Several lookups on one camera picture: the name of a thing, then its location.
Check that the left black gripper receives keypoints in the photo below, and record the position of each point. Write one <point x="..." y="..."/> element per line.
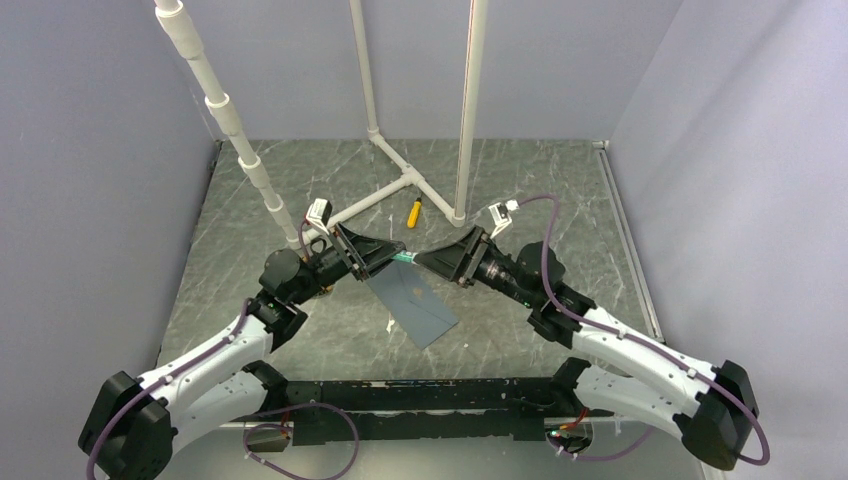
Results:
<point x="366" y="255"/>

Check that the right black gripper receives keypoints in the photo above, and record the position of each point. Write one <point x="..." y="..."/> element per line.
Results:
<point x="459" y="260"/>

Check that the green white glue stick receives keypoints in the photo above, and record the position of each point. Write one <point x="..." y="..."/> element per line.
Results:
<point x="405" y="256"/>

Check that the grey-blue envelope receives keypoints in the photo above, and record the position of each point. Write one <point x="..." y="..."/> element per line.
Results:
<point x="413" y="304"/>

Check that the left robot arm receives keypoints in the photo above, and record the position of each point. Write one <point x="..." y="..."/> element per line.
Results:
<point x="137" y="423"/>

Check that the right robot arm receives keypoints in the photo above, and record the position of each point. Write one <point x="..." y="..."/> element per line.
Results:
<point x="711" y="409"/>

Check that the white pipe with red stripe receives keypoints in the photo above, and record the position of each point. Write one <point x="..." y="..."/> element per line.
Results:
<point x="478" y="12"/>

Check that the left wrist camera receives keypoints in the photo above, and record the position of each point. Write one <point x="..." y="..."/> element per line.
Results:
<point x="318" y="215"/>

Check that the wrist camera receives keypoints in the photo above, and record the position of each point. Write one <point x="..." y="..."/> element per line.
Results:
<point x="318" y="215"/>
<point x="501" y="213"/>

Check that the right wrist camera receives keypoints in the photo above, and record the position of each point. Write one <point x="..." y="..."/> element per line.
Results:
<point x="501" y="213"/>

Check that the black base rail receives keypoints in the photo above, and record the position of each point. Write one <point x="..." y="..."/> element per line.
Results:
<point x="520" y="408"/>

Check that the white PVC pipe frame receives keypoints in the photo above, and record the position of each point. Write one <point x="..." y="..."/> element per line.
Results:
<point x="293" y="70"/>

